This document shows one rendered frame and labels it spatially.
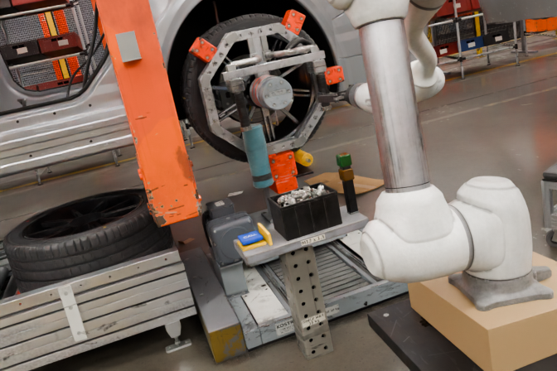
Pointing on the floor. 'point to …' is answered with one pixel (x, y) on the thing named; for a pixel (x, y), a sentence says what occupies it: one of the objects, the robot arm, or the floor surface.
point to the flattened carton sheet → (341, 182)
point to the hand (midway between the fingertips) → (336, 92)
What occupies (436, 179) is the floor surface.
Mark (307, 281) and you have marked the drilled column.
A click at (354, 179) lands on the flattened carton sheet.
